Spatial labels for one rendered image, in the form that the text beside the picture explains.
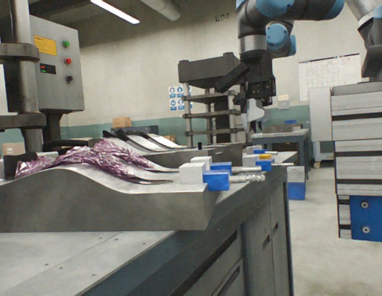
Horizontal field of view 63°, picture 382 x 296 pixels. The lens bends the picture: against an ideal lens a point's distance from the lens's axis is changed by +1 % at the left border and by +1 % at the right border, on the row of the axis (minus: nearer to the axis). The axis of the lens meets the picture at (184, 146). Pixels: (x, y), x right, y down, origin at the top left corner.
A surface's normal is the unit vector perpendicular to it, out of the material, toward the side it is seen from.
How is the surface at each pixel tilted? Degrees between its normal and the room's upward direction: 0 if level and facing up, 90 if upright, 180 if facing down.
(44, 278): 0
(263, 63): 91
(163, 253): 90
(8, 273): 0
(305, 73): 90
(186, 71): 90
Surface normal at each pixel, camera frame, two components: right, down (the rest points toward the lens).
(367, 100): -0.46, 0.08
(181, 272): 0.88, -0.04
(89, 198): -0.18, 0.07
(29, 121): 0.42, 0.02
